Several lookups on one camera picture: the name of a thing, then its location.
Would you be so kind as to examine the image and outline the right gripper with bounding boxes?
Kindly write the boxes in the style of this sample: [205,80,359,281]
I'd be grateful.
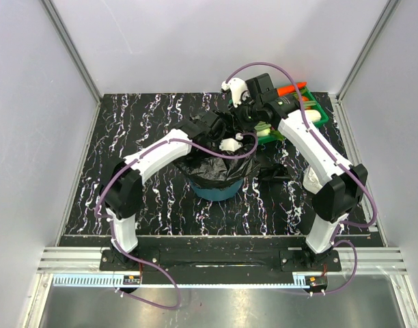
[227,96,261,134]

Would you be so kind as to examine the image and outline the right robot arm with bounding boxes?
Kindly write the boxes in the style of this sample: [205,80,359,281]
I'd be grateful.
[221,73,367,271]

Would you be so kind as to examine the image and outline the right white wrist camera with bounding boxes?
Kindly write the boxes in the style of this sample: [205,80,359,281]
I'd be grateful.
[221,78,251,109]

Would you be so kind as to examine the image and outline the teal plastic trash bin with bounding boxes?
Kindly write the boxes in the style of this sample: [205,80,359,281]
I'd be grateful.
[190,179,244,202]

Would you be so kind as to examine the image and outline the white radish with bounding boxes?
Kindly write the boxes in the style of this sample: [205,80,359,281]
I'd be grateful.
[255,122,272,137]

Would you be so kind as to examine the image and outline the yellow white cabbage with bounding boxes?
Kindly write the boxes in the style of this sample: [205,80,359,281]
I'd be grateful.
[305,109,321,124]

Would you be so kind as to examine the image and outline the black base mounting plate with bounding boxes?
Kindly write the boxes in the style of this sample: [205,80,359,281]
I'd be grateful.
[100,236,342,286]

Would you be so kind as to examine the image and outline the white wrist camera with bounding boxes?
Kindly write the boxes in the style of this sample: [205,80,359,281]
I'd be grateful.
[221,78,251,109]
[219,133,244,152]

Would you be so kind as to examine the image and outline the large orange carrot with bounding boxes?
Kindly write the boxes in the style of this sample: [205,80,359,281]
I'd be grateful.
[277,82,307,96]

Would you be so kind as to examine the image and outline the green plastic vegetable tray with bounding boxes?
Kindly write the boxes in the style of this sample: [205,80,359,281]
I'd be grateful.
[255,82,329,145]

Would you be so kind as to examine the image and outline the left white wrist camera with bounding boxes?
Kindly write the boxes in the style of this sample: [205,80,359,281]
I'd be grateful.
[219,133,244,152]

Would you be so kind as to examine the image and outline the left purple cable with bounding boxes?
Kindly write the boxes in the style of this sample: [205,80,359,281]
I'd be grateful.
[94,132,260,310]

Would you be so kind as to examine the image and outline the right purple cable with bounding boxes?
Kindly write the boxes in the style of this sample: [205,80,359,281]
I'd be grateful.
[225,61,379,297]

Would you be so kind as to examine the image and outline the purple cable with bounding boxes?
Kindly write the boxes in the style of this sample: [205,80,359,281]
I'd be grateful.
[94,132,260,310]
[225,61,379,297]

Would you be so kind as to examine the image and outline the small black bag roll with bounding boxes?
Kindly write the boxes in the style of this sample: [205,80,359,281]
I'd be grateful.
[257,163,291,182]

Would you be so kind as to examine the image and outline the black trash bag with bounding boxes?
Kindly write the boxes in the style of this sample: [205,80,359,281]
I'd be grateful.
[173,111,260,189]

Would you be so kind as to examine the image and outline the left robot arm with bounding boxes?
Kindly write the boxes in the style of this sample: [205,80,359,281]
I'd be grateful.
[94,112,227,270]

